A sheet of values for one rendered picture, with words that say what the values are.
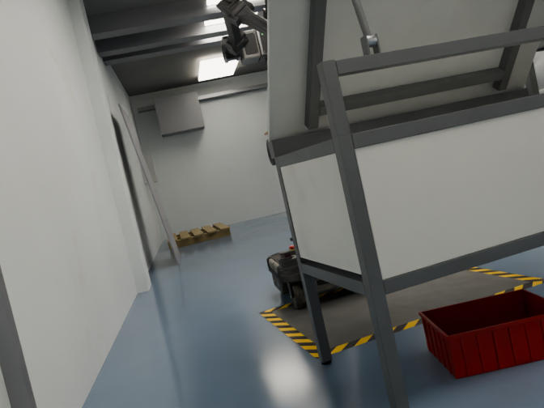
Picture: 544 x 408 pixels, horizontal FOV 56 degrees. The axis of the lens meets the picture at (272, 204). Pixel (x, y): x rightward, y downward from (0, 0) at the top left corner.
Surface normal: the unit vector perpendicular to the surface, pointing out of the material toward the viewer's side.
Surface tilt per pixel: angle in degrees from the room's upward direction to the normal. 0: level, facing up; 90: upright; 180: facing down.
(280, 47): 129
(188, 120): 90
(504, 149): 90
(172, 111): 90
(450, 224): 90
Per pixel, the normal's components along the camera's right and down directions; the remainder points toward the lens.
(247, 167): 0.16, 0.02
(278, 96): 0.35, 0.61
